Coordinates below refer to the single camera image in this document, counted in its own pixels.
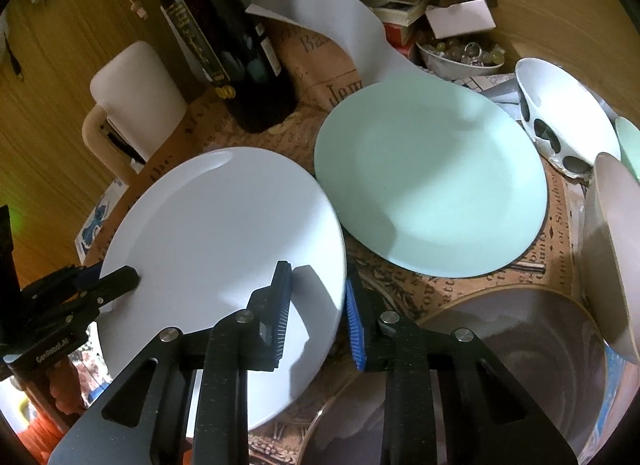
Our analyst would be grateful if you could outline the dark wine bottle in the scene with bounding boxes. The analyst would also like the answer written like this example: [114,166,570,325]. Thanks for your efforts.
[152,0,297,133]

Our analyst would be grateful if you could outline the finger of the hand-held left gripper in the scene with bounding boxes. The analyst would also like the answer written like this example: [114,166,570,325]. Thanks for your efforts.
[47,295,119,341]
[65,265,140,303]

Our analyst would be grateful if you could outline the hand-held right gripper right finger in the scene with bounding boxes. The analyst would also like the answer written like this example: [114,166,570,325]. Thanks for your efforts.
[345,265,576,465]

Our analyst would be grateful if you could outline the white paper sheet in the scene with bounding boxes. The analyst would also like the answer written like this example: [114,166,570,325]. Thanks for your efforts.
[244,0,426,86]

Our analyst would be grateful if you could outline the small pale green bowl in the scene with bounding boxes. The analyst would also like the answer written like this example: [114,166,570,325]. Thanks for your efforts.
[614,116,640,181]

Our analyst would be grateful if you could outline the white bowl with black spots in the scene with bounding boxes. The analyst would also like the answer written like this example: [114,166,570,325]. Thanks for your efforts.
[515,58,621,177]

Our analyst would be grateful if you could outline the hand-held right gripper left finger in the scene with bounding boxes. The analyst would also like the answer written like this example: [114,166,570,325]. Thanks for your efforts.
[47,260,293,465]

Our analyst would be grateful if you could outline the white mug with beige handle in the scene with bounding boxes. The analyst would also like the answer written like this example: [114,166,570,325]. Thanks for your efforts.
[81,41,188,181]

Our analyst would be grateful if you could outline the black cable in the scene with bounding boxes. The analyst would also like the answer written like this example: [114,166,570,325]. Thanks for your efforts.
[0,30,26,81]

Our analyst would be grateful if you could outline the pale green plate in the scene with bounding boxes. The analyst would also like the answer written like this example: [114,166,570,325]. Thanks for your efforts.
[313,71,547,277]

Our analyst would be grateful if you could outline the blue cartoon sticker card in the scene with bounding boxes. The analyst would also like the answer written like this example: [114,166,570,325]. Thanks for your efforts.
[75,180,131,266]

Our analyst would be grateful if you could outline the newspaper print tablecloth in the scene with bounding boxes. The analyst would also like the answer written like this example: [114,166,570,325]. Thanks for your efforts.
[135,20,586,465]

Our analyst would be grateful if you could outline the white card box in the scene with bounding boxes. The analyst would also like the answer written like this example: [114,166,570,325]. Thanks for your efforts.
[425,0,498,38]

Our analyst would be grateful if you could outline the car print paper page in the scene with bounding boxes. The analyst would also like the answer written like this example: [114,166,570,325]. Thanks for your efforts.
[465,72,526,116]

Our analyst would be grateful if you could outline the white plate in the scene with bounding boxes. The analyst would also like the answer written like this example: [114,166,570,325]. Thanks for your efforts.
[97,146,347,431]

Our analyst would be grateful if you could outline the white bowl of trinkets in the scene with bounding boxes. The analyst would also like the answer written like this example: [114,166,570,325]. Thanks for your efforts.
[416,38,506,81]

